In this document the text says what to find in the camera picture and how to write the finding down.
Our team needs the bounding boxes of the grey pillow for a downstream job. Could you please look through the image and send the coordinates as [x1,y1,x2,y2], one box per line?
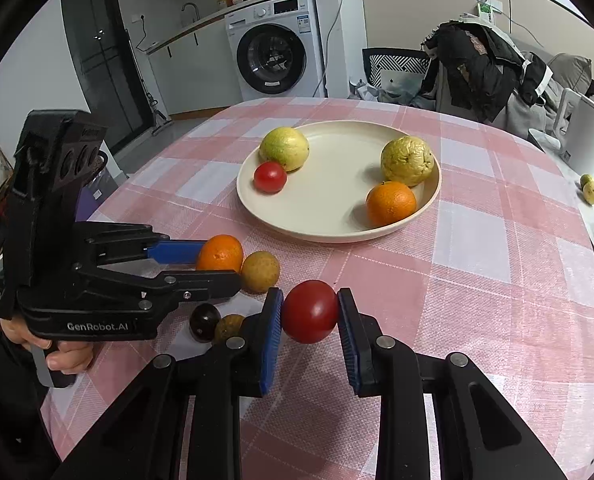
[547,52,594,96]

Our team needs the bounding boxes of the person's left hand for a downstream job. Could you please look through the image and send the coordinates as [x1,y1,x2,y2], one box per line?
[0,317,96,376]

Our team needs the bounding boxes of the white base cabinet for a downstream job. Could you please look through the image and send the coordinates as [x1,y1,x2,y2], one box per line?
[147,22,240,121]

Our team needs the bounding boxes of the cream round plate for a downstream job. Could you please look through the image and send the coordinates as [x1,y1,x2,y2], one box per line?
[236,120,443,244]

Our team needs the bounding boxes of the pink checkered tablecloth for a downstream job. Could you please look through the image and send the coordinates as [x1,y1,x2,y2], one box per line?
[40,96,594,480]

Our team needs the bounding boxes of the small red tomato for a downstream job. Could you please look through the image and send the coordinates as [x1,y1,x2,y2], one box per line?
[253,161,288,194]

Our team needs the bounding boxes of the patterned back chair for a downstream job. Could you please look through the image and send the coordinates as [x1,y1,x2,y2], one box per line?
[362,47,433,88]

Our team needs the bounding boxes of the purple box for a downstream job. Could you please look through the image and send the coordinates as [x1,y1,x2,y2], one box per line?
[74,142,120,223]

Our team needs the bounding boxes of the dark glass door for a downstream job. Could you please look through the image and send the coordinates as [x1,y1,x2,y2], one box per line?
[60,0,150,153]

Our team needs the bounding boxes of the small brown round fruit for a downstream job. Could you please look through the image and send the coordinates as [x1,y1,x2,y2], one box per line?
[213,314,248,346]

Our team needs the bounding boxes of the smooth yellow lemon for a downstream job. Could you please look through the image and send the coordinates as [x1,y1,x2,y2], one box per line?
[259,126,310,172]

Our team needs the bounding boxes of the dark purple plum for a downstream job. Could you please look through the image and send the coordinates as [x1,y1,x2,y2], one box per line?
[189,303,222,344]

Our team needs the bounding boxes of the wrinkled yellow-green guava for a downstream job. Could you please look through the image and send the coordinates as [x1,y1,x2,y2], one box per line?
[380,136,435,187]

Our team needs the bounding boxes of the white washing machine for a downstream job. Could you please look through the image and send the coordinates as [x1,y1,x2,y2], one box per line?
[224,0,325,102]

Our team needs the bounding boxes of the crumpled plastic bags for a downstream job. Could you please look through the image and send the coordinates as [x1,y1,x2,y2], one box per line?
[349,72,428,107]

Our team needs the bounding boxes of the white electric kettle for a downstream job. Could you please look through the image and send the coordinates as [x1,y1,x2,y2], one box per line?
[554,87,594,173]

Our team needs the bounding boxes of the hanging grey cable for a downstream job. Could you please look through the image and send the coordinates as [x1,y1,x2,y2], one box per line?
[312,7,340,98]

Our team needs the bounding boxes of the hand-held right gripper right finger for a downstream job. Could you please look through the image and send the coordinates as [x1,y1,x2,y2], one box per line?
[337,287,568,480]

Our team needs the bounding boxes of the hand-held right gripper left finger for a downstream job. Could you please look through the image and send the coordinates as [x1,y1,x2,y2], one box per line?
[52,287,285,480]

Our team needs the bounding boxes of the large brown round fruit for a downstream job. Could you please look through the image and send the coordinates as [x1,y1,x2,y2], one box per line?
[240,250,281,294]

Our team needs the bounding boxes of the large red tomato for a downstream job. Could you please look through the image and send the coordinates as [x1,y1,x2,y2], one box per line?
[281,280,339,345]

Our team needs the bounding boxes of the grey garment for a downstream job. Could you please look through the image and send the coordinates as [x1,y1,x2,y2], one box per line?
[434,67,562,141]

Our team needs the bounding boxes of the large orange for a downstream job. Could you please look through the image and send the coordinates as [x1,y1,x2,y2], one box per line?
[366,181,418,228]

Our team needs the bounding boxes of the small orange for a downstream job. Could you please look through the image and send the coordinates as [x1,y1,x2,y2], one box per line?
[195,234,244,273]

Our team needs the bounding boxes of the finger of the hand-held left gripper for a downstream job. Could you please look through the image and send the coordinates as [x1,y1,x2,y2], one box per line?
[74,269,242,312]
[80,230,209,267]

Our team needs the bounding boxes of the person's left forearm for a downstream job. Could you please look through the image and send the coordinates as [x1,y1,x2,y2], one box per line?
[0,330,60,480]

